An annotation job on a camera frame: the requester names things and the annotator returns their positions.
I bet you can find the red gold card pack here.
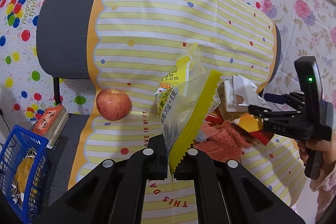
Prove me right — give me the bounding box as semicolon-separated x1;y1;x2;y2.
205;107;274;145

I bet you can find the white foil wrapper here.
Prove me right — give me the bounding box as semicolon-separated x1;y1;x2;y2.
217;75;270;121

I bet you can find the orange knitted cloth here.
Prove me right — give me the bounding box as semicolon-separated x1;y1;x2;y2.
193;121;257;162

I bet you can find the clear yellow snack bag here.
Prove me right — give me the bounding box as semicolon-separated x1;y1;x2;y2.
155;44;222;174

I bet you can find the right pink sleeve forearm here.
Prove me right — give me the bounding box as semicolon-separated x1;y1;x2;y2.
310;168;335;222

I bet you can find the right hand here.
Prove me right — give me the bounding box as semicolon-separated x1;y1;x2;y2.
297;136;335;180

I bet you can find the red apple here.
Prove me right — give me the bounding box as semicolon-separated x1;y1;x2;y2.
96;89;132;121

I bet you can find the stack of books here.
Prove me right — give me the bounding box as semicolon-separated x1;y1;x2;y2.
31;104;70;149

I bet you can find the snack wrapper in basket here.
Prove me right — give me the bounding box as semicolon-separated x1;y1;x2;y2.
10;147;37;204

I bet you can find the blue plastic basket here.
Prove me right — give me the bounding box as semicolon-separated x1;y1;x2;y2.
1;125;50;223

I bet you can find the yellow striped plastic cover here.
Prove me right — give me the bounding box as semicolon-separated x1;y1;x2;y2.
67;0;308;224

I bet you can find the grey office chair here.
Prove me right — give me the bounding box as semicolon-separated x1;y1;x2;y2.
36;0;283;212

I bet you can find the floral pattern wall sheet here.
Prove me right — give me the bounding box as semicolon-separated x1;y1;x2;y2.
264;0;335;103

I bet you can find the black power cable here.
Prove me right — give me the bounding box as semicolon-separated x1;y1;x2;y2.
0;108;12;132

